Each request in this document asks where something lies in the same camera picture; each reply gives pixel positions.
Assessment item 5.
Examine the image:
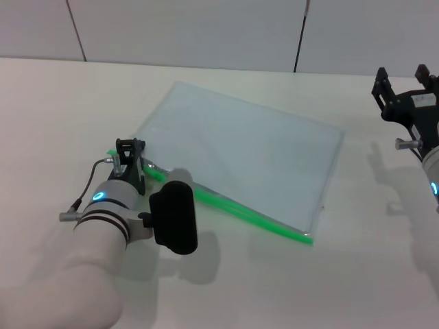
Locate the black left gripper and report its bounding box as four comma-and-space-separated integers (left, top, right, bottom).
108, 138, 147, 196

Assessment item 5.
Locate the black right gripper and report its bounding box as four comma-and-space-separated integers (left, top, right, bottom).
371, 64, 439, 151

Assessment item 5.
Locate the transparent green-zip document bag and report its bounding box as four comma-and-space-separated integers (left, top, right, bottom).
105, 81, 345, 246

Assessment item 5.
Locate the grey left wrist cable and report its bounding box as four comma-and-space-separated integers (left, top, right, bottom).
59, 154, 125, 223

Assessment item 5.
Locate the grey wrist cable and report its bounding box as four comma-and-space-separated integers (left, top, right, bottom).
59, 154, 125, 223
394, 138, 423, 162

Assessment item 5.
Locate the grey right wrist cable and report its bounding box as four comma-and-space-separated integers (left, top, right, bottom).
394, 138, 423, 162

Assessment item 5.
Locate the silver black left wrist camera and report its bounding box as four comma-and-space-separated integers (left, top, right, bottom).
149, 167, 199, 256

